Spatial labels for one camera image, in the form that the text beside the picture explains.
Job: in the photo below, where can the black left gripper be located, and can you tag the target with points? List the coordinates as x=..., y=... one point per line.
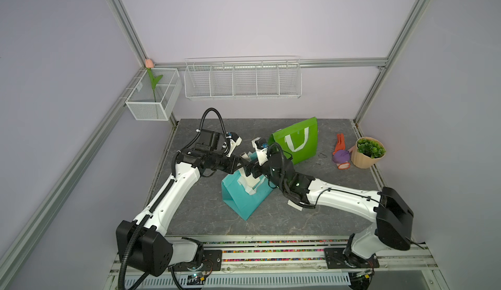
x=231, y=167

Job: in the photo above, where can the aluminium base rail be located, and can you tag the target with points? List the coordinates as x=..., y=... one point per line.
x=300, y=262

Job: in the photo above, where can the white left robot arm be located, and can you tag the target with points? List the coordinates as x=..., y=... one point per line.
x=142, y=243

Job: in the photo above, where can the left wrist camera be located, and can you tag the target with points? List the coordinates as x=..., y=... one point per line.
x=231, y=142

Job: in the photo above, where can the teal paper bag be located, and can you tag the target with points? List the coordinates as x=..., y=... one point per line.
x=239, y=200

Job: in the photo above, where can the white mesh corner basket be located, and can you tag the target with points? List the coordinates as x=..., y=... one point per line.
x=141, y=102

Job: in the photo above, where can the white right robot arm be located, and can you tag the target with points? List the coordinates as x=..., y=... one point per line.
x=390, y=217

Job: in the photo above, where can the beige pot green plant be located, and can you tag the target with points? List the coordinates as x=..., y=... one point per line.
x=366, y=152

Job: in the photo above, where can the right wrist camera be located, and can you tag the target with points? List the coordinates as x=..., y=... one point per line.
x=261, y=147

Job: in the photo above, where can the cream lined receipt paper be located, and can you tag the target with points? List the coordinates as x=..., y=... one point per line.
x=250, y=184

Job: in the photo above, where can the purple round tape dispenser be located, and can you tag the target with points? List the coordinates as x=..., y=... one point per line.
x=342, y=159

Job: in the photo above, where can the green paper bag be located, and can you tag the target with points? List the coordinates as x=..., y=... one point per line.
x=299, y=141

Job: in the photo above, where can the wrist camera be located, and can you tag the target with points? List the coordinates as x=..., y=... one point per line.
x=231, y=142
x=261, y=147

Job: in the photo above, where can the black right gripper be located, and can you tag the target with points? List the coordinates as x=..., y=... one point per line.
x=255, y=167

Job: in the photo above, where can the white wire wall shelf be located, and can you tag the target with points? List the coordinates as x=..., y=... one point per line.
x=243, y=77

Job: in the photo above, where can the pink artificial tulip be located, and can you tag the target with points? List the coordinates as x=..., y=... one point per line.
x=154, y=79

